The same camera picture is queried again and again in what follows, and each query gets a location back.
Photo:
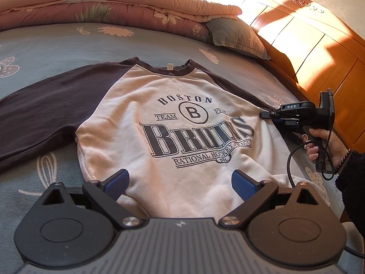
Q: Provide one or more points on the bed with blue floral sheet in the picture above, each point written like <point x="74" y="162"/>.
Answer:
<point x="57" y="42"/>

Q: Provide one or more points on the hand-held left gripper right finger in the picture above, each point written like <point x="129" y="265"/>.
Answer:
<point x="245" y="184"/>

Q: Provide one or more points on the person's right hand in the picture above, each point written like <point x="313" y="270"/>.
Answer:
<point x="336" y="151"/>

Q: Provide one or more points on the wooden headboard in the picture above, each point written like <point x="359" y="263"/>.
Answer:
<point x="313" y="48"/>

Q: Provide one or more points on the pink floral folded quilt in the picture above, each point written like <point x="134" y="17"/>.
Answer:
<point x="85" y="5"/>

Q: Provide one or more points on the blue-green floral pillow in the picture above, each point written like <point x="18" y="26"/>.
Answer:
<point x="236" y="37"/>

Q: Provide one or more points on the white and navy raglan sweatshirt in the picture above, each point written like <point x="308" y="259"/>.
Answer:
<point x="128" y="137"/>

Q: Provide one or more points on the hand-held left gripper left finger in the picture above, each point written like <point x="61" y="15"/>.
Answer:
<point x="118" y="182"/>

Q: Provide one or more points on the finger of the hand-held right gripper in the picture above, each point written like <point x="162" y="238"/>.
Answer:
<point x="268" y="115"/>

